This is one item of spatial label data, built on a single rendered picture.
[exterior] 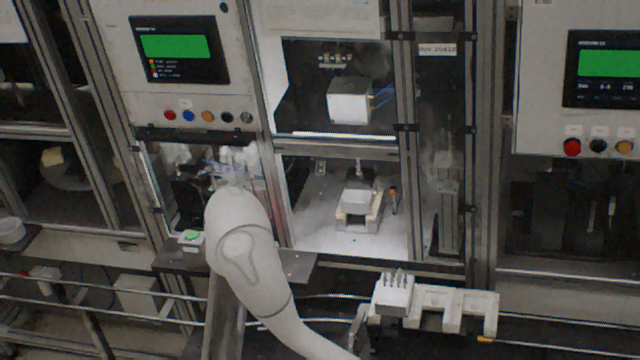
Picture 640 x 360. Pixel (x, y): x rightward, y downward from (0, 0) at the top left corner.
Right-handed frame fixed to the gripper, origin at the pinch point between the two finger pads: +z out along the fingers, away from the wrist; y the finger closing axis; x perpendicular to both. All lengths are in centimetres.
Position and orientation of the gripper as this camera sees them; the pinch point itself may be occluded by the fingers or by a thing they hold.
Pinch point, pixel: (363, 314)
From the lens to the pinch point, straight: 210.3
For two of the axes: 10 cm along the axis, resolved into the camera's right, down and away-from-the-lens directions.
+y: -1.3, -7.8, -6.1
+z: 2.6, -6.2, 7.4
